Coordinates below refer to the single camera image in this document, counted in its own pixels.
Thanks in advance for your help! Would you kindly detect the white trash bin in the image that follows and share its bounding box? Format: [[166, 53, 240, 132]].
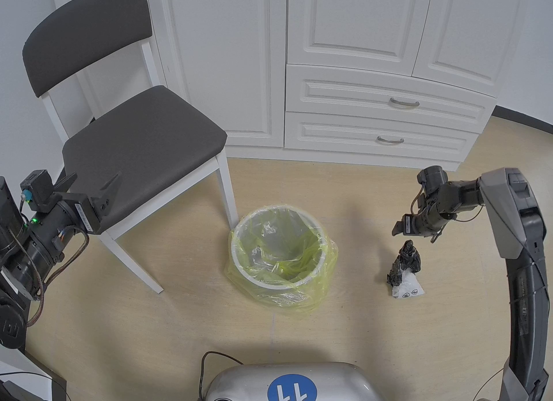
[[229, 204, 327, 291]]

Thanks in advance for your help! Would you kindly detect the yellow plastic bag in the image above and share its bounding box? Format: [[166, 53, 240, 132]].
[[224, 203, 338, 313]]

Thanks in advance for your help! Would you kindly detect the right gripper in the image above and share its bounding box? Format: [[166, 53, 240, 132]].
[[392, 213, 443, 238]]

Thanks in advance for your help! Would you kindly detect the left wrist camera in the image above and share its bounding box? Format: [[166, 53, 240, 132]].
[[19, 169, 59, 214]]

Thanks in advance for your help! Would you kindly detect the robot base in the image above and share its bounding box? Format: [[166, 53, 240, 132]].
[[203, 362, 383, 401]]

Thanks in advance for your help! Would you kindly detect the crumpled black plastic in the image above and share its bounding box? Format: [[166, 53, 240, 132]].
[[387, 239, 422, 286]]

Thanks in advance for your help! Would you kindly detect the crumpled white printed paper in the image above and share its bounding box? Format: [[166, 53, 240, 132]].
[[391, 271, 426, 299]]

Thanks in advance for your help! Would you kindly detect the white chair with grey cushions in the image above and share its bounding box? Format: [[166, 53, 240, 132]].
[[22, 0, 239, 294]]

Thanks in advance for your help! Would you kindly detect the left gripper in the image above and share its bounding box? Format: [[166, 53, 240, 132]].
[[22, 173, 121, 279]]

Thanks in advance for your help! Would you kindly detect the black cable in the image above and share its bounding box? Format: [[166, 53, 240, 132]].
[[27, 226, 90, 326], [198, 351, 245, 401]]

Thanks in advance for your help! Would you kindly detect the white wardrobe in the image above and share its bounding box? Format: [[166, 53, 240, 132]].
[[48, 0, 531, 172]]

